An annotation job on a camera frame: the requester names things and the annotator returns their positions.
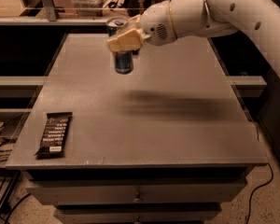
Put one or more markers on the grey metal railing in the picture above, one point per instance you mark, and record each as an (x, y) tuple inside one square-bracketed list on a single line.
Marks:
[(52, 17)]

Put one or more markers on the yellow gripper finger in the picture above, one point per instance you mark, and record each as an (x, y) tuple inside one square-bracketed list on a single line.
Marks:
[(129, 40), (134, 21)]

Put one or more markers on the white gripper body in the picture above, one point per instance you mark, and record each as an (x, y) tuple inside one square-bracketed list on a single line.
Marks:
[(156, 22)]

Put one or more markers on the round drawer knob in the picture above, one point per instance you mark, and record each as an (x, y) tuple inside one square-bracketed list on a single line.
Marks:
[(137, 198)]

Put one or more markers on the grey drawer cabinet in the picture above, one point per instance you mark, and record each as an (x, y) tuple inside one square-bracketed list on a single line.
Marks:
[(172, 130)]

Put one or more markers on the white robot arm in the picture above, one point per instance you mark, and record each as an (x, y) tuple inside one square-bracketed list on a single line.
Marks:
[(258, 19)]

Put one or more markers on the black rxbar chocolate bar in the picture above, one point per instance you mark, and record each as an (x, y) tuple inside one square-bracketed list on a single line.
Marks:
[(54, 135)]

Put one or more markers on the redbull can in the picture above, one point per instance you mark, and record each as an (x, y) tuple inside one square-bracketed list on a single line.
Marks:
[(123, 60)]

